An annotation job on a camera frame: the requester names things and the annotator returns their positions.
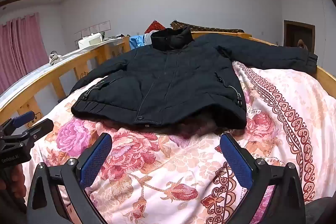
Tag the brown patterned cloth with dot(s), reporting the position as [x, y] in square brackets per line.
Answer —
[210, 29]

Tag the pink curtain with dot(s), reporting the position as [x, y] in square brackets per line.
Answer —
[21, 50]

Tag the person's dark clothing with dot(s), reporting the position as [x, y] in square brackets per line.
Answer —
[320, 211]

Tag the white wall chart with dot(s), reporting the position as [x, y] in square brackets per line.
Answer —
[97, 27]

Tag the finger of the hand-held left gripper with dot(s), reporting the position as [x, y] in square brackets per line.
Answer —
[23, 118]
[39, 129]

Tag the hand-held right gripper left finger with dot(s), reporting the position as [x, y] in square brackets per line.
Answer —
[95, 161]

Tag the person's left hand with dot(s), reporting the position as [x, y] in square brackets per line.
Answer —
[17, 182]

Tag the light blue cloth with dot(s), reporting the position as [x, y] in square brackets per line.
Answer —
[137, 41]

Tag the red wall decoration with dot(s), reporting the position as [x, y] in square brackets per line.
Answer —
[155, 26]

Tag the white box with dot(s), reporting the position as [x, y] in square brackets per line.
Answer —
[89, 41]

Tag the grey knitted cloth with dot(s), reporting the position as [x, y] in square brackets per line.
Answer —
[147, 39]

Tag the pink floral blanket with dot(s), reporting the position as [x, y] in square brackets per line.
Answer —
[162, 174]

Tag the dark navy padded jacket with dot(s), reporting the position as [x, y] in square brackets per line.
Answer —
[170, 77]

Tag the wooden bed frame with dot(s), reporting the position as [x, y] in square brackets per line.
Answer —
[78, 58]

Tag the beige crumpled cloth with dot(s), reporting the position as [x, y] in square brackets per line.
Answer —
[55, 58]

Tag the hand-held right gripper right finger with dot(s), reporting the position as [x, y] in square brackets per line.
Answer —
[236, 161]

